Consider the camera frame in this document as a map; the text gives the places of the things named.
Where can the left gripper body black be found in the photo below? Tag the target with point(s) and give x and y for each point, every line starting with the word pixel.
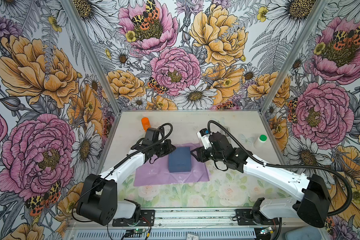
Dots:
pixel 163 149

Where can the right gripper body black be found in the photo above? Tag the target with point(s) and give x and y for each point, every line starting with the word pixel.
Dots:
pixel 207 155

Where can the dark blue gift box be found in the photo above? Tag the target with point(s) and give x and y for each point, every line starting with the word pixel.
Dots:
pixel 180 160

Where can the purple wrapping paper sheet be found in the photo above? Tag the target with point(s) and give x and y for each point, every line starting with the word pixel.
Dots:
pixel 158 173

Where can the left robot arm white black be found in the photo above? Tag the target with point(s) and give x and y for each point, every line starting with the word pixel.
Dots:
pixel 98 201

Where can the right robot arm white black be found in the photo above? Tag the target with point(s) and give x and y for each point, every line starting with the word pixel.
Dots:
pixel 309 198

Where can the orange tube bottle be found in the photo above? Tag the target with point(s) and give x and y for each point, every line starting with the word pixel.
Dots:
pixel 145 123

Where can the white bottle green cap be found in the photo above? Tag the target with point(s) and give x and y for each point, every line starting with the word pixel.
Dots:
pixel 260 141

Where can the blue-grey cloth pad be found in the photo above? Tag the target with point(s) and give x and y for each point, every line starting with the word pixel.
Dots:
pixel 304 233

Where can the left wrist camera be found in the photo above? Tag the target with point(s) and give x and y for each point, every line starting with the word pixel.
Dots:
pixel 152 135

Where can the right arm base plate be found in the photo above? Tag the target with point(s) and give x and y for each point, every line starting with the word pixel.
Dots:
pixel 246 217

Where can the aluminium front rail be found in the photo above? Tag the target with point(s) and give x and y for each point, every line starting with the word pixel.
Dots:
pixel 194 218

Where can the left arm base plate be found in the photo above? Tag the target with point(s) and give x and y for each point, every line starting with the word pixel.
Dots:
pixel 143 218

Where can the white slotted cable duct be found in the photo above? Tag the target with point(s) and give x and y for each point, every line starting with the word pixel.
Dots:
pixel 169 234

